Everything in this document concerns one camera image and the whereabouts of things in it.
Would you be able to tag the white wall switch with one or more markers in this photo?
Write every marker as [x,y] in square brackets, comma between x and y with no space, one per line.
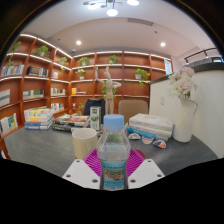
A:
[162,100]

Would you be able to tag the cream ceramic cup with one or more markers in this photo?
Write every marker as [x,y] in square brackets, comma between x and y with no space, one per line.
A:
[83,143]

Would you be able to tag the stack of colourful books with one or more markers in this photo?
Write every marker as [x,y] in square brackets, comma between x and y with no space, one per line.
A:
[38,119]

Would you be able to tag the ceiling lamp with round lights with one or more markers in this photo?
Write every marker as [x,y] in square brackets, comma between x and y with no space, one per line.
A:
[112,12]

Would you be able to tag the white pitcher vase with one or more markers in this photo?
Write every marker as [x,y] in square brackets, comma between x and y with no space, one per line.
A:
[184,123]

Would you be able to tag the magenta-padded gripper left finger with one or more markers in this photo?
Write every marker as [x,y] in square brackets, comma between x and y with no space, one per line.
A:
[80,173]

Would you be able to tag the stack of white books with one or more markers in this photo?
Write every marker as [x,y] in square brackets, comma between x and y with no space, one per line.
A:
[150,125]

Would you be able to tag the pink and white flowers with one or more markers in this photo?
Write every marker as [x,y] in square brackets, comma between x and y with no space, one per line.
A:
[183,83]

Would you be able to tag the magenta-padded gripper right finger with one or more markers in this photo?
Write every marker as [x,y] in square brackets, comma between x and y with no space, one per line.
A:
[146,172]

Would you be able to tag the brown upholstered chair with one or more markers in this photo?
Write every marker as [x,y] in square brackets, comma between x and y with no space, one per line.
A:
[133,108]

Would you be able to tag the small colourful sticker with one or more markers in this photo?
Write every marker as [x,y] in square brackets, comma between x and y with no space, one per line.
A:
[159,144]
[147,140]
[134,136]

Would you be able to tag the recessed ceiling spotlight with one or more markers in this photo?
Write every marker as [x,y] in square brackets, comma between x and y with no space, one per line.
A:
[78,42]
[162,44]

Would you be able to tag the ceiling air vent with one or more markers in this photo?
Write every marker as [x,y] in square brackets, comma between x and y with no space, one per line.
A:
[140,21]

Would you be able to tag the brown wooden shelf unit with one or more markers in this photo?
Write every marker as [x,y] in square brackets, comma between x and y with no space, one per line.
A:
[130,86]

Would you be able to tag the black ceiling track rail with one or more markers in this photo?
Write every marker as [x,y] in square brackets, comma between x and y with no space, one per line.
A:
[200,53]

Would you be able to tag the stack of dark books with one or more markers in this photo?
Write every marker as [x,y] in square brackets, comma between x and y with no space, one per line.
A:
[70,121]

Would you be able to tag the wooden artist mannequin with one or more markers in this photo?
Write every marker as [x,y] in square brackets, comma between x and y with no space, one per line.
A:
[109,93]

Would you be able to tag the clear blue-capped water bottle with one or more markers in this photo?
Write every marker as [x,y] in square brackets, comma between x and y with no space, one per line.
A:
[113,150]

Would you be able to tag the dark blue chair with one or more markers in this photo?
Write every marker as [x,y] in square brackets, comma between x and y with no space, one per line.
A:
[91,106]

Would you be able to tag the tall green white carton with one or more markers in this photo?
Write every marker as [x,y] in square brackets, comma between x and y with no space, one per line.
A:
[95,118]

